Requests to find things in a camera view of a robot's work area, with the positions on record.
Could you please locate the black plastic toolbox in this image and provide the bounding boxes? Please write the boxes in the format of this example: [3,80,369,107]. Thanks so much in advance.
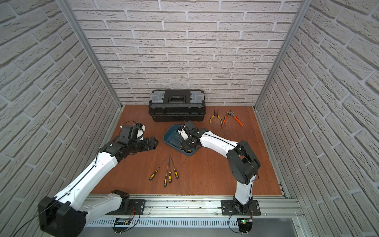
[149,89,206,122]

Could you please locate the left controller board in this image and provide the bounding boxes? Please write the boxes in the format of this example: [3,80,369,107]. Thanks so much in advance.
[113,218,134,234]

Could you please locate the yellow handled pliers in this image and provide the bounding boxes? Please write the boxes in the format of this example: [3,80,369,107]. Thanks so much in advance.
[209,109,223,124]

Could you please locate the file tool four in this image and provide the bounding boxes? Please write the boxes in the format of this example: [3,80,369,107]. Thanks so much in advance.
[170,156,179,179]

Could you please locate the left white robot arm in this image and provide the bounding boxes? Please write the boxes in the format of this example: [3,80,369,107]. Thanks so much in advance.
[38,123,159,237]

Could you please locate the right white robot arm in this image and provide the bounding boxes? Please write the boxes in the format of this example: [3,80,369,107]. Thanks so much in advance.
[178,121,261,214]

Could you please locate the file tool two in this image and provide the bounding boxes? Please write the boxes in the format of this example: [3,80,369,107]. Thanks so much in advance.
[164,162,169,187]

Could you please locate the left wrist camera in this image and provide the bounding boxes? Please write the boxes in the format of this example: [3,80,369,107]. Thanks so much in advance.
[119,123,145,141]

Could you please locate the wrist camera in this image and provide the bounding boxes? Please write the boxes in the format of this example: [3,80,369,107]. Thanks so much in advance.
[119,123,145,141]
[178,125,190,140]

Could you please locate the controller board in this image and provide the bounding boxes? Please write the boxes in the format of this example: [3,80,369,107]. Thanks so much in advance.
[237,218,253,235]
[113,218,134,234]

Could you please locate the left aluminium corner post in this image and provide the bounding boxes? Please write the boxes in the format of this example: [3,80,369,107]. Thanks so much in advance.
[57,0,122,110]

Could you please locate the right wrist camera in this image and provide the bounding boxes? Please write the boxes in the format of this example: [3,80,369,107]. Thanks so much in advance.
[178,125,190,140]

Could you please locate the aluminium corner post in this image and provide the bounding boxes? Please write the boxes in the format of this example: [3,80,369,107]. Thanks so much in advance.
[253,0,312,110]
[57,0,122,110]

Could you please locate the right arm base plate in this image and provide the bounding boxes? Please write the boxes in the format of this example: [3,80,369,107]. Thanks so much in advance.
[221,199,261,216]

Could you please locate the file tool one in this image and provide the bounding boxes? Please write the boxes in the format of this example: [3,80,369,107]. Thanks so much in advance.
[149,158,166,181]

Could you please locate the right aluminium corner post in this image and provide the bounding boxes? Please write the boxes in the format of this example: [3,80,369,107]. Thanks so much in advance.
[253,0,312,110]

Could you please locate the orange handled pliers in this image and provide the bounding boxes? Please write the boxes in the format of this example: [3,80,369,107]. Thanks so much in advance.
[221,110,244,128]

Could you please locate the teal plastic storage bin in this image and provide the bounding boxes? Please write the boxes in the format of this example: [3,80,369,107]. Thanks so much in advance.
[163,124,199,157]

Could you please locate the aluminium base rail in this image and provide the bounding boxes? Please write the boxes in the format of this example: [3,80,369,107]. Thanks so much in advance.
[60,195,306,219]

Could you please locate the right controller board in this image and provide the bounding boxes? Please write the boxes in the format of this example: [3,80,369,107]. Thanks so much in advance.
[237,218,253,235]

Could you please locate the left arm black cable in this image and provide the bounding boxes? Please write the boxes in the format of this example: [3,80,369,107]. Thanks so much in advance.
[11,204,57,237]

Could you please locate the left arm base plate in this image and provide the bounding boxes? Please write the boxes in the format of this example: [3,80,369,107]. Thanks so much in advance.
[107,199,146,215]

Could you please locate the file tool three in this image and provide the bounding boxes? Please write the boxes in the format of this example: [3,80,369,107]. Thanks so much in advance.
[168,155,172,183]

